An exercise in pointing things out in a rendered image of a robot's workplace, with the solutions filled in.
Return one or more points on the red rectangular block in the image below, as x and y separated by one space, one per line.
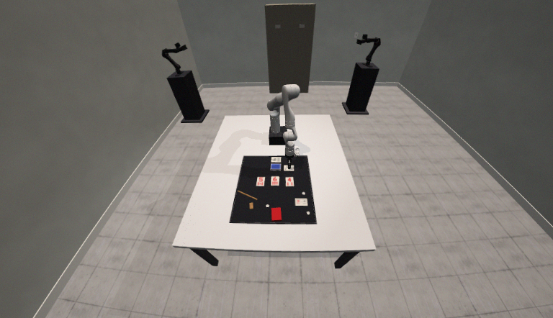
276 214

